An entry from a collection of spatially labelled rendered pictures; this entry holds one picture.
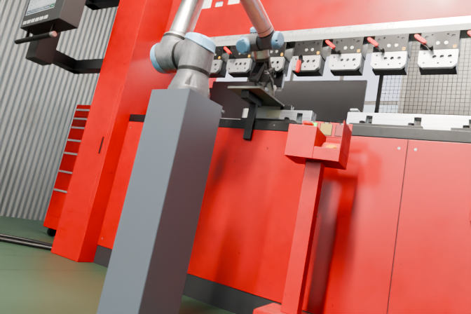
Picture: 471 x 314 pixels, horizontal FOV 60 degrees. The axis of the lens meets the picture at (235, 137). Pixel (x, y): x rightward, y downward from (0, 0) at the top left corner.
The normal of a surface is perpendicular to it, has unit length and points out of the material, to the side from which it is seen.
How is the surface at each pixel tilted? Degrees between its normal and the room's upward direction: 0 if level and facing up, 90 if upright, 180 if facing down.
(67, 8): 90
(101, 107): 90
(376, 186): 90
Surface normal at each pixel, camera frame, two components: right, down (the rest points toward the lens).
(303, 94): -0.51, -0.26
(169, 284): 0.80, 0.05
